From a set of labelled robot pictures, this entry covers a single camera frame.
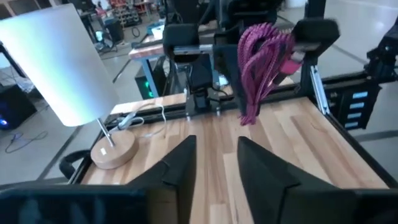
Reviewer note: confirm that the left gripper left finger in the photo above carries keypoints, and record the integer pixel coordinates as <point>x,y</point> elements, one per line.
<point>174,186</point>

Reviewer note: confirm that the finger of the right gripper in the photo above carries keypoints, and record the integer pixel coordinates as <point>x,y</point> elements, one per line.
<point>286,49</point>
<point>228,62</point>

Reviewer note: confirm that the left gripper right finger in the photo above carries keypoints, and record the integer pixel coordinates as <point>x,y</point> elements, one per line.
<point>273,193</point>

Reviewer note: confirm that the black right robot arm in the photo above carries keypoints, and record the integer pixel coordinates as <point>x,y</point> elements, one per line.
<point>200,74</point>

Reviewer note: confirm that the black computer tower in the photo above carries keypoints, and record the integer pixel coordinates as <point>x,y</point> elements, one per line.
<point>138,84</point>

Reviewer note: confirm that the black panel with pale labels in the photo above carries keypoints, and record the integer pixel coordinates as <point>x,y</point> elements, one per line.
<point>342,105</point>

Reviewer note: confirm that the white shade table lamp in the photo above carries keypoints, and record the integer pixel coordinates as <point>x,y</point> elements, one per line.
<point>56,62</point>

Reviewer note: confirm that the black equipment case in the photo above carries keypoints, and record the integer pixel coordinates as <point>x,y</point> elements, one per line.
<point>15,105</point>

